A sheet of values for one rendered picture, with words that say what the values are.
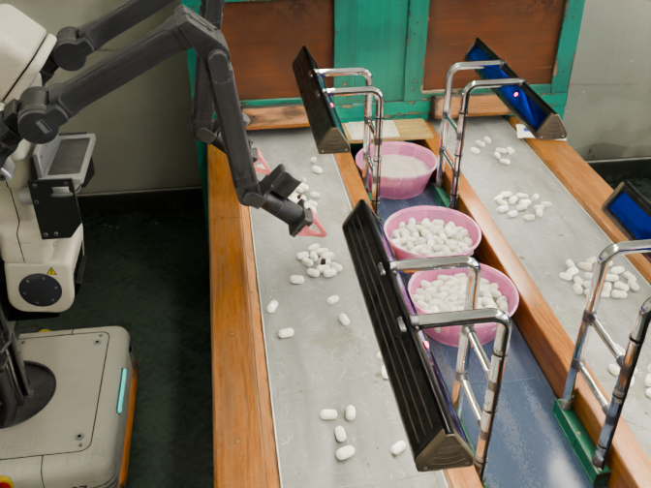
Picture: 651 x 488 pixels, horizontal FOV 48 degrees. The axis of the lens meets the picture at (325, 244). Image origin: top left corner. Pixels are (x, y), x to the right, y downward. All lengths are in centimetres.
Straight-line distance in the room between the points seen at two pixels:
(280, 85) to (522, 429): 147
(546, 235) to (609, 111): 192
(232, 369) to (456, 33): 151
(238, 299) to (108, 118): 188
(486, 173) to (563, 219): 33
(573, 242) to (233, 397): 106
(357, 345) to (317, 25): 122
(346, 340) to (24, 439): 100
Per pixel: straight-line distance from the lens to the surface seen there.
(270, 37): 250
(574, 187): 234
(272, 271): 189
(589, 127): 395
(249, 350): 161
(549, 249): 206
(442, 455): 101
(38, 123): 158
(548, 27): 274
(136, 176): 361
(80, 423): 222
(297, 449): 144
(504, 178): 239
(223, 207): 213
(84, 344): 248
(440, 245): 200
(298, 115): 254
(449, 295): 183
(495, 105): 270
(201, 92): 205
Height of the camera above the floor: 183
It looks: 33 degrees down
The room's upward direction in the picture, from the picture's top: straight up
